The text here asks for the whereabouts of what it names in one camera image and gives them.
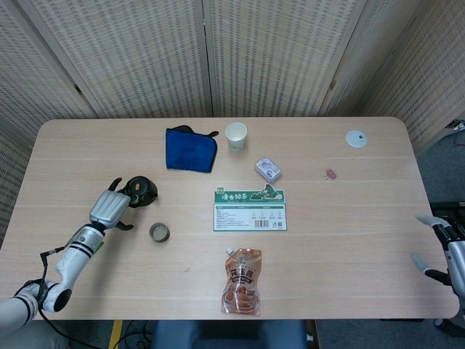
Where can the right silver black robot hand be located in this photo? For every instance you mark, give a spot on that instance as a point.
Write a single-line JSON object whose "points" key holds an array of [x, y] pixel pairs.
{"points": [[457, 261]]}

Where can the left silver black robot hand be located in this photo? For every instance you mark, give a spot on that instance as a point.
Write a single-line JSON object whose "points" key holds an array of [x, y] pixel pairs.
{"points": [[109, 207]]}

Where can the black cast iron teapot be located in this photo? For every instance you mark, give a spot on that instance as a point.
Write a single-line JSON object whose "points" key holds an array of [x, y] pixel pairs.
{"points": [[143, 191]]}

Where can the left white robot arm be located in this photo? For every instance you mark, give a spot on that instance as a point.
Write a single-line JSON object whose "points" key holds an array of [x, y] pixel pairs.
{"points": [[72, 261]]}

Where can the dark green teacup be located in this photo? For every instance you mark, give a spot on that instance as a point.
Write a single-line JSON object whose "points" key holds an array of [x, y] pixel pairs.
{"points": [[160, 233]]}

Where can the green tea label card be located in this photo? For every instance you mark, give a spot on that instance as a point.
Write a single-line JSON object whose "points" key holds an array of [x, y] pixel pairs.
{"points": [[247, 218]]}

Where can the white paper cup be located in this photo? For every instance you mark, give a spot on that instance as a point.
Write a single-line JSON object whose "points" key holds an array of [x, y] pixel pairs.
{"points": [[236, 140]]}

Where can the black stand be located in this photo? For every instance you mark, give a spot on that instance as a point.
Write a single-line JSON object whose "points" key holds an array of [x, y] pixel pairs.
{"points": [[448, 209]]}

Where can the blue folded cloth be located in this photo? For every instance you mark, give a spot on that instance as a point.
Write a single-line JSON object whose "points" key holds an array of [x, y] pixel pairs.
{"points": [[189, 151]]}

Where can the peanut butter spout pouch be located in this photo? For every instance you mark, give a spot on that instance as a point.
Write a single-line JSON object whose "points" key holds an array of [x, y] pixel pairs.
{"points": [[241, 283]]}

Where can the pink binder clip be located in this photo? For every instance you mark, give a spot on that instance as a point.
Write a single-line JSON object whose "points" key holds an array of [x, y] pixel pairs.
{"points": [[330, 174]]}

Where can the woven bamboo folding screen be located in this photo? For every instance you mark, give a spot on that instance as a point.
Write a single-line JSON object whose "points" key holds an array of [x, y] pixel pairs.
{"points": [[145, 54]]}

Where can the white round disc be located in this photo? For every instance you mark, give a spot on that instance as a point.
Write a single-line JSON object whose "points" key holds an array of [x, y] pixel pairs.
{"points": [[356, 139]]}

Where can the clear box purple contents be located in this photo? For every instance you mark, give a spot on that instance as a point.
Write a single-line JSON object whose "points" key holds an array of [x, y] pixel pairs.
{"points": [[268, 170]]}

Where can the blue robot torso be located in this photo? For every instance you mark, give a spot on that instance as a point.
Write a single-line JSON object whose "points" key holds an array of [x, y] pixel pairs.
{"points": [[229, 336]]}

